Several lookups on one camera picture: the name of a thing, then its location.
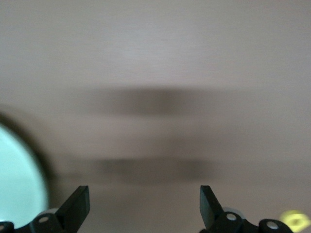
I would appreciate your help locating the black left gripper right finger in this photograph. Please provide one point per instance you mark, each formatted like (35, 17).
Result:
(213, 218)

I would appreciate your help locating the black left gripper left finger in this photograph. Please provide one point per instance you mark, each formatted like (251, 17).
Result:
(73, 213)

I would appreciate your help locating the pale green round plate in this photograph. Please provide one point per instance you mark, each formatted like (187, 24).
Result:
(17, 182)

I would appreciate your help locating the yellow foam letter p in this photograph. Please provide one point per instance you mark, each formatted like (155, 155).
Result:
(289, 216)

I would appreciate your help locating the brown table cover sheet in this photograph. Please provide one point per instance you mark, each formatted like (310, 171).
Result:
(170, 48)

